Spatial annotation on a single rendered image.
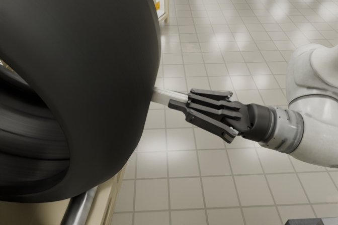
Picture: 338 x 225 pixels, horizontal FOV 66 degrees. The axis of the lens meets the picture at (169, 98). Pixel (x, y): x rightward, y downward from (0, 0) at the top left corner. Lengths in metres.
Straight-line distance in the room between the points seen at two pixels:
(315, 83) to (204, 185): 1.15
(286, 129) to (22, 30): 0.45
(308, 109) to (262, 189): 1.16
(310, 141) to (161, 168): 1.24
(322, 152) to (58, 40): 0.49
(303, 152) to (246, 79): 1.87
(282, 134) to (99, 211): 0.42
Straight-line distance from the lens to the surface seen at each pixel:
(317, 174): 1.91
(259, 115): 0.53
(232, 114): 0.52
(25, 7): 0.28
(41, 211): 0.75
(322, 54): 0.64
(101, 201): 0.65
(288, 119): 0.55
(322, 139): 0.57
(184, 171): 1.69
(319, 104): 0.61
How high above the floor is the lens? 1.43
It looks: 43 degrees down
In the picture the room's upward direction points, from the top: straight up
